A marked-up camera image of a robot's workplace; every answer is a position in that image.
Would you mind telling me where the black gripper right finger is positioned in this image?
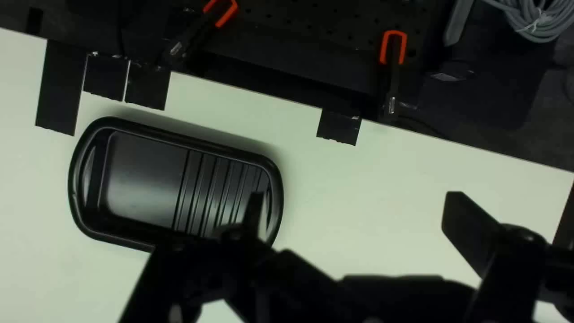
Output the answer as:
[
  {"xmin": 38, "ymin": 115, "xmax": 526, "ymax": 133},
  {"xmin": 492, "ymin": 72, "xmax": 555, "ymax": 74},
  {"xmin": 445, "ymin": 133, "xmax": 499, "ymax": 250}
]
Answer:
[{"xmin": 440, "ymin": 191, "xmax": 574, "ymax": 323}]

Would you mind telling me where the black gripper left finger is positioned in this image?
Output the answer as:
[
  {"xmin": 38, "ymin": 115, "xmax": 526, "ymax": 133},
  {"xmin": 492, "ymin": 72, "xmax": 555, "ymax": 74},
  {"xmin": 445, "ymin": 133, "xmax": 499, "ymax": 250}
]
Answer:
[{"xmin": 117, "ymin": 191, "xmax": 338, "ymax": 323}]

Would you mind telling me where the black ridged grill pan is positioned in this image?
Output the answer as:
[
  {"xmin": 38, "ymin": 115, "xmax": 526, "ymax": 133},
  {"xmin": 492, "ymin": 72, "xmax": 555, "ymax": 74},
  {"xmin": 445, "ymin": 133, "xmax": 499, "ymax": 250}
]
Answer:
[{"xmin": 67, "ymin": 115, "xmax": 284, "ymax": 254}]

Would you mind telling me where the long black tape strip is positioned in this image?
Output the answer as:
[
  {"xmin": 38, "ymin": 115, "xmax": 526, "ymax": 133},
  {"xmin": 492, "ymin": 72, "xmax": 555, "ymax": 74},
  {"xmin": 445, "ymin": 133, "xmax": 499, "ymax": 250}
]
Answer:
[{"xmin": 34, "ymin": 40, "xmax": 85, "ymax": 137}]

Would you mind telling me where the black perforated mounting table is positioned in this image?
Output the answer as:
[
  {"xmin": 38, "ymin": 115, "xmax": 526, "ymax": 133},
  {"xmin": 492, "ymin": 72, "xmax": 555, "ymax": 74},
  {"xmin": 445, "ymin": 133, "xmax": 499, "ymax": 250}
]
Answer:
[{"xmin": 173, "ymin": 0, "xmax": 454, "ymax": 103}]

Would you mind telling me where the orange handled black clamp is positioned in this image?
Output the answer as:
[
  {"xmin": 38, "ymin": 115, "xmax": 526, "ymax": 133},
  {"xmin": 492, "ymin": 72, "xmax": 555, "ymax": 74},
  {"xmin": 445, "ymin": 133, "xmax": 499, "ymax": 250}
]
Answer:
[
  {"xmin": 377, "ymin": 31, "xmax": 411, "ymax": 119},
  {"xmin": 160, "ymin": 0, "xmax": 243, "ymax": 62}
]

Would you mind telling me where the gray cable bundle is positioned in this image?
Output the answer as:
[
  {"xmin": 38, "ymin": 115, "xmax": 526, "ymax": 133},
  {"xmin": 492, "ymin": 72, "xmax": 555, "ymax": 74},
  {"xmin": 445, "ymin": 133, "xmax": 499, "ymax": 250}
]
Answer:
[{"xmin": 483, "ymin": 0, "xmax": 574, "ymax": 45}]

